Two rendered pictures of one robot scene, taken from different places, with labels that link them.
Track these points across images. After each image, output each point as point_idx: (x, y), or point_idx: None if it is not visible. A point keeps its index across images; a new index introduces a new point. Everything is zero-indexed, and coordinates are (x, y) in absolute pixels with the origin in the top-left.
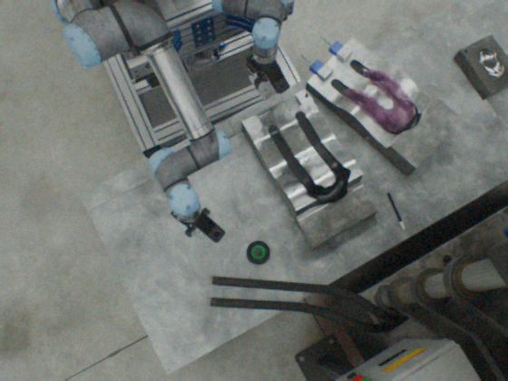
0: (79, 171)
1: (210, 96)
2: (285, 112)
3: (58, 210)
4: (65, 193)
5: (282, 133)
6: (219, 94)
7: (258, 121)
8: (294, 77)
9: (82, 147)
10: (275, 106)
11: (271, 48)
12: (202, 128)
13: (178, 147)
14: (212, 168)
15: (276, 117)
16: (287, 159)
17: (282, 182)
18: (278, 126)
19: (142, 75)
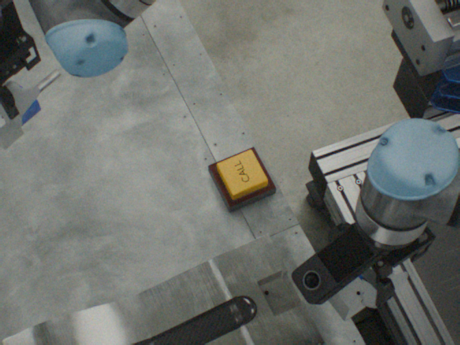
0: (296, 69)
1: (446, 294)
2: (291, 344)
3: (224, 37)
4: (255, 48)
5: (231, 333)
6: (452, 314)
7: (268, 274)
8: None
9: (345, 72)
10: (308, 319)
11: (372, 189)
12: None
13: (233, 118)
14: (176, 186)
15: (276, 319)
16: (161, 341)
17: (90, 316)
18: (250, 321)
19: (390, 20)
